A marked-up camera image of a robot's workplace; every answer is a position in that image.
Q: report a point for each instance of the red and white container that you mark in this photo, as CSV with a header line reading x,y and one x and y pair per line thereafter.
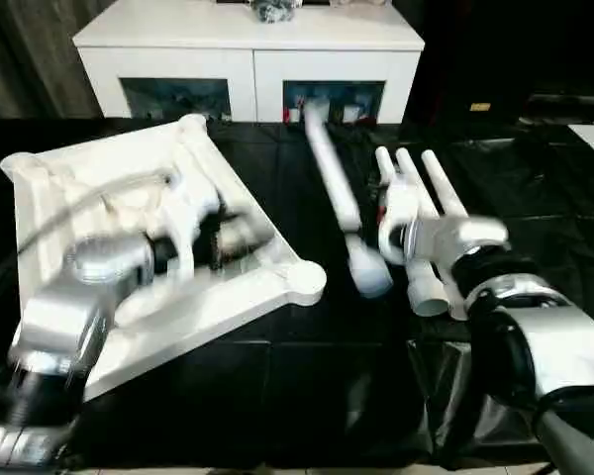
x,y
293,113

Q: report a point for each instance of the small yellow label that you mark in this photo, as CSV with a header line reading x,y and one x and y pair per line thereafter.
x,y
480,107

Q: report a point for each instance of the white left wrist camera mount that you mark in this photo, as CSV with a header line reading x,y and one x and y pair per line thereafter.
x,y
188,222

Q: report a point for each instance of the white sideboard cabinet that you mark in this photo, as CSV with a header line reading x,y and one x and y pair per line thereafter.
x,y
247,34

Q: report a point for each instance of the black plastic mat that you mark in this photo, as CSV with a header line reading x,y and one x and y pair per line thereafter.
x,y
277,371

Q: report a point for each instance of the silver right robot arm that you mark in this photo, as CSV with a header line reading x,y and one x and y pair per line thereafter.
x,y
549,346

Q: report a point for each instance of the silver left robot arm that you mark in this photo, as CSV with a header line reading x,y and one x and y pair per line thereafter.
x,y
59,312

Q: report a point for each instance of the bag of black items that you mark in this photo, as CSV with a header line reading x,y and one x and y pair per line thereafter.
x,y
273,11

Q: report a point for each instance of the white plastic table leg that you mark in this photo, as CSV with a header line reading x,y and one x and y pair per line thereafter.
x,y
336,178
443,188
385,163
405,163

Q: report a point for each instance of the black low cabinet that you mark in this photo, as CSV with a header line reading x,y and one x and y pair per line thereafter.
x,y
500,49

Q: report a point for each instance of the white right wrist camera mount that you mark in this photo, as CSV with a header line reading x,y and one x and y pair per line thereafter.
x,y
406,203

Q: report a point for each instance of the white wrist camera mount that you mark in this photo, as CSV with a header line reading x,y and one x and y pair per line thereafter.
x,y
406,203
188,222

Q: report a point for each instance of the dark grey curtain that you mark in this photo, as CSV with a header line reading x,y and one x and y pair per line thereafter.
x,y
29,54

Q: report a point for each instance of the white plastic table top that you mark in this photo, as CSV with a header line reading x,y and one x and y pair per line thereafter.
x,y
128,163

